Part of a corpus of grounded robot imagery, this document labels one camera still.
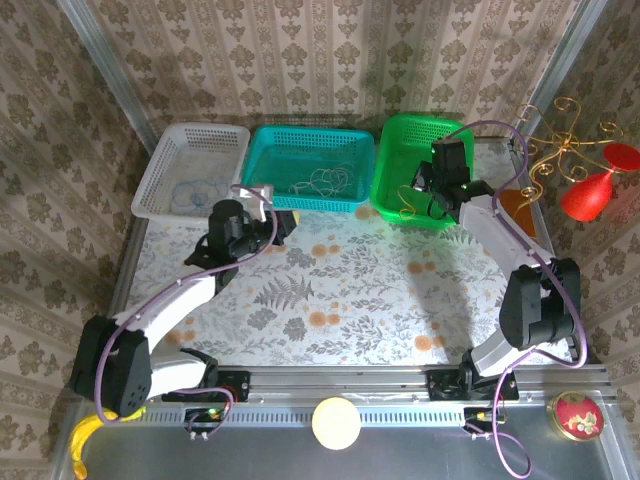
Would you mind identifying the thin yellow cable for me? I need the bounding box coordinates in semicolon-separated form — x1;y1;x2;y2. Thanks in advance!
396;183;427;222

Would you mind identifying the thin beige cable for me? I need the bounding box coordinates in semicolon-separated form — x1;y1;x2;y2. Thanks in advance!
288;162;354;197

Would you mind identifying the thin blue cable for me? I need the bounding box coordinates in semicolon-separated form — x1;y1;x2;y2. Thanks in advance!
171;179;201;211

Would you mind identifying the green plastic basket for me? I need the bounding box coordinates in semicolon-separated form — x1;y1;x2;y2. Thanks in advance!
368;113;475;232

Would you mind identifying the teal plastic basket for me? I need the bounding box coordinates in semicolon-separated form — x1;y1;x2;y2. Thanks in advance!
239;124;376;215

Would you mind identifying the brown wooden board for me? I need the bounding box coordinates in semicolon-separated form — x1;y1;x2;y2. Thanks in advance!
499;188;540;242

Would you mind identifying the white plastic basket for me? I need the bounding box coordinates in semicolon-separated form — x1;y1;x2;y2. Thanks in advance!
130;122;251;231

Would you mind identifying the floral tablecloth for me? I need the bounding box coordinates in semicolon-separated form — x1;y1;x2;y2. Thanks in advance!
117;134;559;370

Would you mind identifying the red goblet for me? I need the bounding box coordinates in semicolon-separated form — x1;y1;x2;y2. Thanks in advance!
559;142;640;224

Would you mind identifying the pale yellow ball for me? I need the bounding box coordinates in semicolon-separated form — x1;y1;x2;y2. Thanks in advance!
310;397;362;451

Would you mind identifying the yellow banana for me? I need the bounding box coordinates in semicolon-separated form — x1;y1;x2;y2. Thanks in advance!
69;405;146;480

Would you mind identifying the round red tin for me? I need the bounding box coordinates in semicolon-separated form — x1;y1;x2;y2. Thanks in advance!
547;391;606;442

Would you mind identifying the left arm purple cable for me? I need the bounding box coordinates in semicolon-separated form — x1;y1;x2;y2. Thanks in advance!
93;183;279;426

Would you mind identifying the gold wire ornament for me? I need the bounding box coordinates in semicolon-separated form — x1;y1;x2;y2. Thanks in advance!
507;96;629;226

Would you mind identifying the aluminium frame post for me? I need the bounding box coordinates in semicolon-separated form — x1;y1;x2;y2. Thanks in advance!
57;0;159;151
509;0;606;146

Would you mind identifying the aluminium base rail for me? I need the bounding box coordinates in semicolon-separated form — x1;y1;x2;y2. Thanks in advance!
212;363;614;404

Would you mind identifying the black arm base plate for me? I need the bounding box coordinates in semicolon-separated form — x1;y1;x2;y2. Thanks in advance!
427;369;521;401
162;369;251;404

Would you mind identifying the slotted grey cable duct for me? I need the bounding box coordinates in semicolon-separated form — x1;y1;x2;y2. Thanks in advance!
134;403;469;427

